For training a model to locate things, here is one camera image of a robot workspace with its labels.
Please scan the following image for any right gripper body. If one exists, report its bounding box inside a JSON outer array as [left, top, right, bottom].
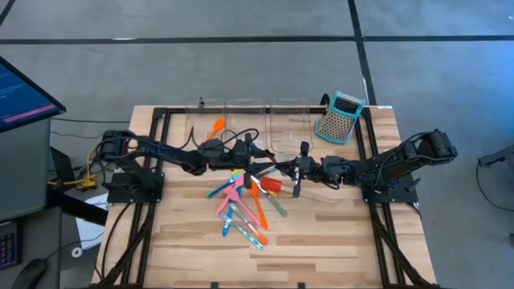
[[292, 141, 323, 198]]

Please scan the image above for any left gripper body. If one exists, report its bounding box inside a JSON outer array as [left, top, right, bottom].
[[235, 132, 258, 189]]

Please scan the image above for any clear plastic bin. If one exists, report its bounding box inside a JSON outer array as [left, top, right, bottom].
[[268, 97, 313, 157], [183, 98, 226, 153], [224, 98, 268, 152]]

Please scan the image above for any orange silicone spoon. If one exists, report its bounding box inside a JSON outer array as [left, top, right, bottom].
[[206, 116, 226, 141]]

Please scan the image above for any orange plastic spatula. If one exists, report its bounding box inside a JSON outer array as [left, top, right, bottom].
[[247, 182, 270, 232]]

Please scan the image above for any pink silicone spatula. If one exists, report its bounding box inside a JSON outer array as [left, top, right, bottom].
[[214, 172, 247, 217]]

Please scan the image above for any pink silicone spoon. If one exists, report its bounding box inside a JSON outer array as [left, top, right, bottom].
[[224, 186, 263, 229]]

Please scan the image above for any yellow plastic spoon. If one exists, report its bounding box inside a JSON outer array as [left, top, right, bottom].
[[231, 168, 279, 197]]

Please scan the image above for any teal patterned knife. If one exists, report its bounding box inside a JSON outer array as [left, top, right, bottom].
[[206, 170, 246, 200]]

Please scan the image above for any teal metal box grater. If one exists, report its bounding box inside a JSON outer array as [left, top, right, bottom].
[[314, 89, 367, 145]]

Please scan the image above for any blue plastic spoon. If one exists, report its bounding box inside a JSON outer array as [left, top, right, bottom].
[[222, 188, 242, 238]]

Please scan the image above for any black desk leg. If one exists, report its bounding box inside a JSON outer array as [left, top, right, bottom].
[[47, 187, 110, 226]]

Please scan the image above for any white paper sheet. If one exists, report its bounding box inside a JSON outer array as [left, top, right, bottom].
[[75, 216, 108, 250]]

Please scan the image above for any grey computer desk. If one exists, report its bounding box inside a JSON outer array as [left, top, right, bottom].
[[0, 118, 63, 289]]

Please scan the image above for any computer monitor blue screen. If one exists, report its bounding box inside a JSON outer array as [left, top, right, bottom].
[[0, 55, 67, 134]]

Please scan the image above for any black computer mouse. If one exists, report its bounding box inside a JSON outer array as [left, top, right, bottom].
[[10, 258, 49, 289]]

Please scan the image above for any black keyboard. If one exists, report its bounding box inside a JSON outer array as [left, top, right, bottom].
[[0, 218, 23, 271]]

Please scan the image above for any black aluminium table frame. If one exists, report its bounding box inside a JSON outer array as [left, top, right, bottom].
[[90, 104, 439, 289]]

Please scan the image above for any yellow cable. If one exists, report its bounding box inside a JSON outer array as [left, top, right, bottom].
[[47, 151, 98, 191]]

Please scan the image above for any black floor cable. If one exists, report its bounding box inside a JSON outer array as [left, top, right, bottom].
[[475, 154, 514, 213]]

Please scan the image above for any black base cable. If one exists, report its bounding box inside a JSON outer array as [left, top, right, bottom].
[[100, 202, 133, 283]]

